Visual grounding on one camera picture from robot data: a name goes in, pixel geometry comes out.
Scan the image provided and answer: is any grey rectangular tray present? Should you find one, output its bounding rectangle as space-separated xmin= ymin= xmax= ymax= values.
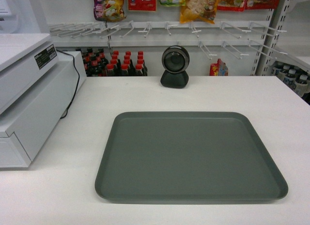
xmin=94 ymin=111 xmax=289 ymax=204

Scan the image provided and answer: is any red capped soda bottle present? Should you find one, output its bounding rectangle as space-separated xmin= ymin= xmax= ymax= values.
xmin=121 ymin=64 xmax=129 ymax=76

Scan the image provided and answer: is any black round barcode scanner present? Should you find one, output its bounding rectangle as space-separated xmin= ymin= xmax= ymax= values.
xmin=160 ymin=45 xmax=190 ymax=89

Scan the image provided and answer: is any red blue small package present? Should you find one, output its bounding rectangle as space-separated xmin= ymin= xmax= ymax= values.
xmin=209 ymin=59 xmax=229 ymax=76

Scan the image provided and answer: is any red snack package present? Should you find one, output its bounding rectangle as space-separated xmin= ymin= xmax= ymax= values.
xmin=128 ymin=0 xmax=156 ymax=12

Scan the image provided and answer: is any purple snack bag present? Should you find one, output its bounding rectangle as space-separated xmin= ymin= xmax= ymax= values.
xmin=93 ymin=0 xmax=126 ymax=22

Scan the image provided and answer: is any yellow snack bag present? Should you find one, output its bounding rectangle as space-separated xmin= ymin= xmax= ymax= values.
xmin=180 ymin=0 xmax=218 ymax=24

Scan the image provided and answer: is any white cash register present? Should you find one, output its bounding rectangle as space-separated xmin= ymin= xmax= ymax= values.
xmin=0 ymin=33 xmax=86 ymax=169

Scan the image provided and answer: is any white peg hook rail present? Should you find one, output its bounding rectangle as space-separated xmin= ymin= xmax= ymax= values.
xmin=48 ymin=20 xmax=286 ymax=60

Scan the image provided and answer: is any black register cable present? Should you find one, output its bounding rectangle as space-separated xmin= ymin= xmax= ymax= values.
xmin=56 ymin=48 xmax=80 ymax=119

